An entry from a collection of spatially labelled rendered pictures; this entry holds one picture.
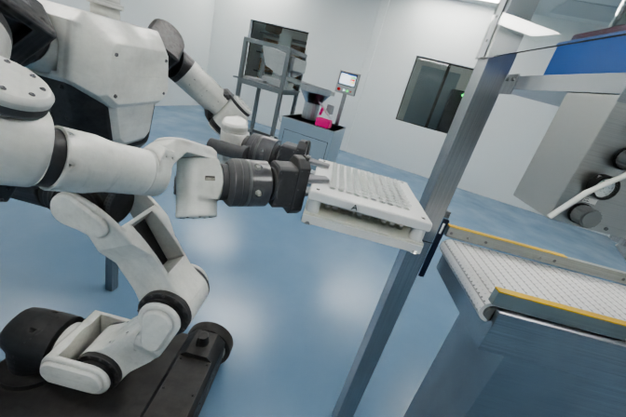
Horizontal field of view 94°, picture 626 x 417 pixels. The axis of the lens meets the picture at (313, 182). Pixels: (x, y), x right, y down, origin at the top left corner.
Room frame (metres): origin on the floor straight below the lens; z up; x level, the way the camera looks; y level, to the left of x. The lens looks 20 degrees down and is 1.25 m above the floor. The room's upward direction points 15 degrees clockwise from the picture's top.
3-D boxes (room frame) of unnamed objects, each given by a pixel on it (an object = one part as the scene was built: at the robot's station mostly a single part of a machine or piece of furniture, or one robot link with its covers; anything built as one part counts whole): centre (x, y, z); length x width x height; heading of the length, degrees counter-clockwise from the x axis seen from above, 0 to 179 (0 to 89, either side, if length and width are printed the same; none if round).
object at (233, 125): (0.76, 0.24, 1.05); 0.13 x 0.07 x 0.09; 16
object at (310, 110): (3.51, 0.18, 0.95); 0.49 x 0.36 x 0.38; 75
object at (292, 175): (0.53, 0.07, 1.04); 0.12 x 0.10 x 0.13; 122
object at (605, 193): (0.45, -0.43, 1.21); 0.04 x 0.01 x 0.04; 90
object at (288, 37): (6.41, 1.41, 1.43); 1.32 x 0.01 x 1.11; 75
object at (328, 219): (0.64, -0.12, 0.99); 0.24 x 0.24 x 0.02; 0
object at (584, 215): (0.45, -0.42, 1.16); 0.03 x 0.02 x 0.05; 90
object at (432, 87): (5.56, -1.86, 1.43); 1.38 x 0.01 x 1.16; 75
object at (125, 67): (0.65, 0.57, 1.13); 0.34 x 0.30 x 0.36; 179
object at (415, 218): (0.64, -0.12, 1.04); 0.25 x 0.24 x 0.02; 0
